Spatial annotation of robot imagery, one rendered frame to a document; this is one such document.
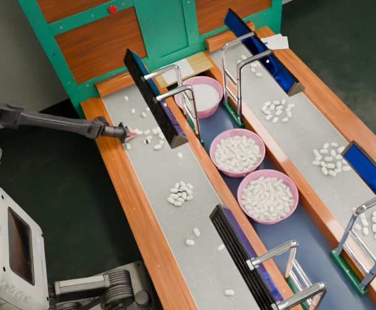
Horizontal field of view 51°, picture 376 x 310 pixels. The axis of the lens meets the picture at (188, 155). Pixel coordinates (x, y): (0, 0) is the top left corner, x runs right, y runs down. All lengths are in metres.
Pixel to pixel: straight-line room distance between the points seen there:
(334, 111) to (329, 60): 1.45
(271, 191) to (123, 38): 1.10
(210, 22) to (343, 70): 1.45
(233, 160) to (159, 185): 0.38
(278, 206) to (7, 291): 1.14
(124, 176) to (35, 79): 1.48
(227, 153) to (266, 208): 0.35
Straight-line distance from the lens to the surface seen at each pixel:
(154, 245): 1.76
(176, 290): 1.67
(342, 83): 3.38
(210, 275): 1.70
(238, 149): 2.00
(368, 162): 1.56
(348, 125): 2.09
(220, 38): 2.39
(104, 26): 2.14
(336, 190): 1.90
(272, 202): 1.83
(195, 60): 2.39
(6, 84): 3.21
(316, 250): 1.83
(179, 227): 1.80
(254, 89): 2.25
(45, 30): 2.07
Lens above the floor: 2.35
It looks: 54 degrees down
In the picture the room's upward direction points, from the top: 12 degrees counter-clockwise
